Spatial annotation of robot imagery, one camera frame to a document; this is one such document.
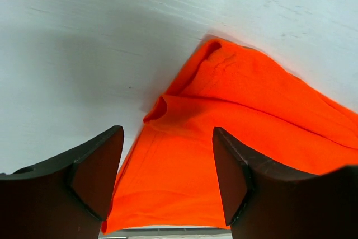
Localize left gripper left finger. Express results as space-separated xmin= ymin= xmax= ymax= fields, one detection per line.
xmin=1 ymin=126 xmax=124 ymax=238

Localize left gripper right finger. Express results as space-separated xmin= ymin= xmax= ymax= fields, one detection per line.
xmin=212 ymin=127 xmax=357 ymax=238

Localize orange shorts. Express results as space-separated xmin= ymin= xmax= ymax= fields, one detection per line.
xmin=101 ymin=38 xmax=357 ymax=234

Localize aluminium rail front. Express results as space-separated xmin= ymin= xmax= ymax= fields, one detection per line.
xmin=98 ymin=226 xmax=232 ymax=238

